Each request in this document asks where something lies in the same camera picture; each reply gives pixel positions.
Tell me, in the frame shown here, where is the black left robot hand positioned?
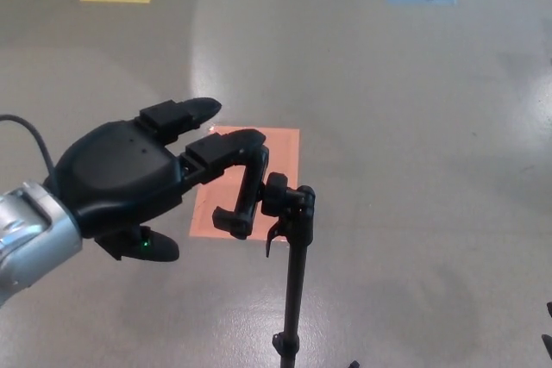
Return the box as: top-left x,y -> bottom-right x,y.
42,97 -> 268,263

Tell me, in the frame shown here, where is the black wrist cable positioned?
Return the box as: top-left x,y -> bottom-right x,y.
0,114 -> 58,191

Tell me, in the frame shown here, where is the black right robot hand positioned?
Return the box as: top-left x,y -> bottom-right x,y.
541,301 -> 552,347

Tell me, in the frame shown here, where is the orange floor tape rectangle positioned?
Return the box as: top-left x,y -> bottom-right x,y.
188,125 -> 301,243

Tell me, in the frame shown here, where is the black phone stand tripod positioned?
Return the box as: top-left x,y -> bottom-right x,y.
211,143 -> 361,368

